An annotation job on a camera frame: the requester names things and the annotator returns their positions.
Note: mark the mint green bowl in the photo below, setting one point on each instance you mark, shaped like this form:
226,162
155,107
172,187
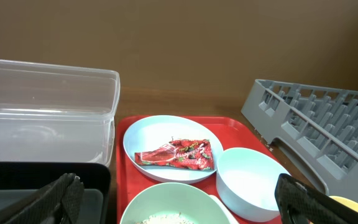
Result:
173,198

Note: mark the white plastic spoon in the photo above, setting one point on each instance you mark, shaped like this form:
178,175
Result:
228,214

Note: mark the rice and food scraps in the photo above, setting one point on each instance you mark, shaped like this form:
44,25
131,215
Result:
176,218

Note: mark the yellow plastic cup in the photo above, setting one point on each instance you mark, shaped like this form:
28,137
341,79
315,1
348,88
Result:
347,202

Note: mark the grey dishwasher rack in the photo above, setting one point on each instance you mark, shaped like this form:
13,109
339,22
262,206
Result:
318,127

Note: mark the red serving tray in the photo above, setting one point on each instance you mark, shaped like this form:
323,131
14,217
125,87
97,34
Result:
131,181

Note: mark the black plastic tray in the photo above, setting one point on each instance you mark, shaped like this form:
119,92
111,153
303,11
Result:
20,179

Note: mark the red snack wrapper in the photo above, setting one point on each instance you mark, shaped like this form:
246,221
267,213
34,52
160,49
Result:
179,153

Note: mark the clear plastic bin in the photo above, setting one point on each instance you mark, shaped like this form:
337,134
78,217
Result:
56,113

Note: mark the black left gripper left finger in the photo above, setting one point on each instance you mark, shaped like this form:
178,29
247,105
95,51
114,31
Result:
56,202

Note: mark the light blue bowl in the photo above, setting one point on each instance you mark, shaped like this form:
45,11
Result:
246,180

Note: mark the light blue plate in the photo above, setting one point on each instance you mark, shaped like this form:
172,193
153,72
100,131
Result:
150,133

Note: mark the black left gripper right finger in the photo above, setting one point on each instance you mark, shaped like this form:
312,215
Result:
299,203

